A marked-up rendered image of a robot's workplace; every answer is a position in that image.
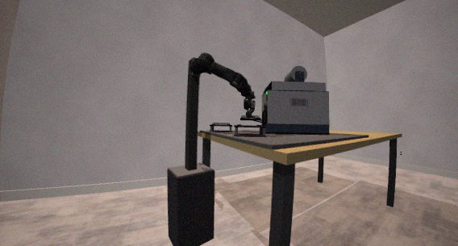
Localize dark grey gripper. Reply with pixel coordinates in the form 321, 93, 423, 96
244, 97, 255, 118

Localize grey cylinder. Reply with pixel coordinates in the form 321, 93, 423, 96
285, 66, 307, 81

